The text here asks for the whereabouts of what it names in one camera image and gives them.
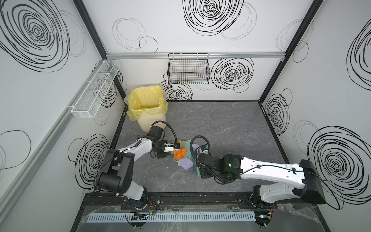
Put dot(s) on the white slotted cable duct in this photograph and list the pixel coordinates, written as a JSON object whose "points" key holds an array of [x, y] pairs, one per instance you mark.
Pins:
{"points": [[171, 217]]}

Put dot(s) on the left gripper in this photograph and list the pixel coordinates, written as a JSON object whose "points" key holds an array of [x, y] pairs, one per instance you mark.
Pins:
{"points": [[159, 146]]}

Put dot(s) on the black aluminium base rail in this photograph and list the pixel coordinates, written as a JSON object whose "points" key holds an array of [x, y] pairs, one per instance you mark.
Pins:
{"points": [[161, 201]]}

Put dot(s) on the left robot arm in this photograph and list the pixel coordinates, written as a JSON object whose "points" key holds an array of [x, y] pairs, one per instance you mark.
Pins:
{"points": [[116, 172]]}

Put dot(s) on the orange paper scrap cluster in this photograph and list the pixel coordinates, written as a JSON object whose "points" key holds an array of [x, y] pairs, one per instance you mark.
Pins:
{"points": [[179, 154]]}

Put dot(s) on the black wire wall basket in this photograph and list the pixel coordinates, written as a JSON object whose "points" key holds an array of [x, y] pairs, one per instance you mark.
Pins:
{"points": [[189, 68]]}

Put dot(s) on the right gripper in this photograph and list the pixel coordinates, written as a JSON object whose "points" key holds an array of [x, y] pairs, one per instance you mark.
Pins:
{"points": [[204, 160]]}

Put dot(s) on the purple paper scrap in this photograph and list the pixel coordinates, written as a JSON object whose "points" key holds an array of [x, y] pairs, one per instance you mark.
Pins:
{"points": [[195, 147], [185, 163]]}

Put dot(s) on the green plastic dustpan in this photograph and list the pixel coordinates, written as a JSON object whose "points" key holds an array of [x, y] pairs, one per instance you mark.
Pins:
{"points": [[188, 154]]}

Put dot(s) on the white wire wall shelf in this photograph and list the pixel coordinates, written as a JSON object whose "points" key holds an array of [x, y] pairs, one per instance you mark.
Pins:
{"points": [[97, 87]]}

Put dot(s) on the beige plastic trash bin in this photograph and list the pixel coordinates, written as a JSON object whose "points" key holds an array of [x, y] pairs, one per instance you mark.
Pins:
{"points": [[145, 122]]}

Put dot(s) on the purple paper scrap right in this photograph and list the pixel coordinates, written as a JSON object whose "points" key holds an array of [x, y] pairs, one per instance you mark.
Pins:
{"points": [[195, 147]]}

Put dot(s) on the yellow plastic bin liner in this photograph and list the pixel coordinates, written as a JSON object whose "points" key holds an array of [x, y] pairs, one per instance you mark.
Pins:
{"points": [[145, 101]]}

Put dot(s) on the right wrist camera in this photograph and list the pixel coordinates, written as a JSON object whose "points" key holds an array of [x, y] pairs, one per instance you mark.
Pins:
{"points": [[204, 149]]}

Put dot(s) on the purple paper scrap front centre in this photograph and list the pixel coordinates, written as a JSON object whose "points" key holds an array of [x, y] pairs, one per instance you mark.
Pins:
{"points": [[185, 163]]}

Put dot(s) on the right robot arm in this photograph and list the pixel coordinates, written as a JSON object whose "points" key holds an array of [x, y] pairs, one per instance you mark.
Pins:
{"points": [[289, 181]]}

